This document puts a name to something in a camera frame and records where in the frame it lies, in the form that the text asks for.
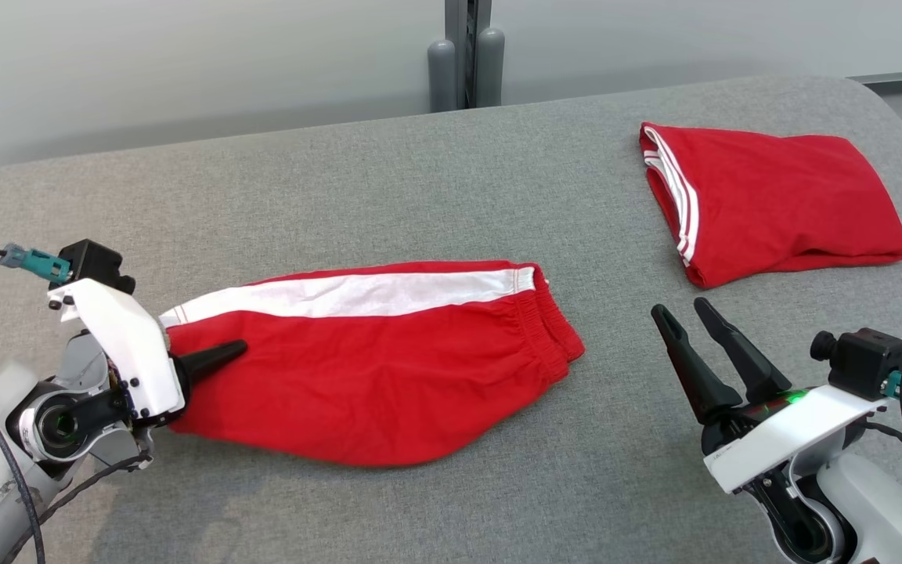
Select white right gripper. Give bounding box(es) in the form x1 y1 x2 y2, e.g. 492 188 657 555
650 296 900 496

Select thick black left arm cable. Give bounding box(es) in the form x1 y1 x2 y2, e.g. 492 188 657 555
0 244 74 564

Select grey metal partition post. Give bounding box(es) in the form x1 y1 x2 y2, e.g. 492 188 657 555
444 0 493 110

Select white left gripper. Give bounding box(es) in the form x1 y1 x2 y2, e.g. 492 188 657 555
46 277 249 429

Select red shirt with white sleeves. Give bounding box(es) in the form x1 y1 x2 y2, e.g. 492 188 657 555
639 121 902 290

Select red shorts with white stripe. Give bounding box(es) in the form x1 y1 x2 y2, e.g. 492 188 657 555
159 259 587 469

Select grey cylindrical post foot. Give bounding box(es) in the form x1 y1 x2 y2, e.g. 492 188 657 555
475 27 507 109
428 39 458 114

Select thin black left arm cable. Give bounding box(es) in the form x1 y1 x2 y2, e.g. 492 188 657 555
0 450 156 564

